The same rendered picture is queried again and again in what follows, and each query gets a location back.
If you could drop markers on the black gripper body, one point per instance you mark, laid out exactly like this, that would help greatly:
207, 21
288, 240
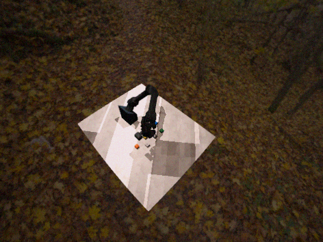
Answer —
139, 136

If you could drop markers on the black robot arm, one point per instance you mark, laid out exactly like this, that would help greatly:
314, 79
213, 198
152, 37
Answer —
150, 114

